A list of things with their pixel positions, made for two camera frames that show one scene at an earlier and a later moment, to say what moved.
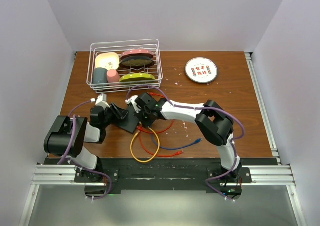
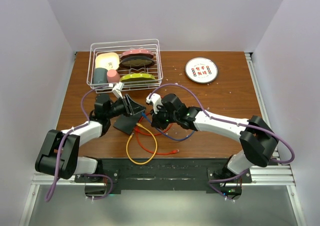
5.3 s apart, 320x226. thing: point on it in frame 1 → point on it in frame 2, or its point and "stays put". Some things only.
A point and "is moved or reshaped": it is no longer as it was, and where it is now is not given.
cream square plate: x=110 y=60 stays put
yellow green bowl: x=137 y=77 stays put
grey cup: x=100 y=76 stays put
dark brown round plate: x=137 y=62 stays put
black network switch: x=130 y=122 stays put
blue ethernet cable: x=195 y=142 → x=145 y=115
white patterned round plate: x=201 y=70 stays put
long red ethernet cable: x=149 y=152 → x=173 y=151
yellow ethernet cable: x=157 y=150 is moved or reshaped
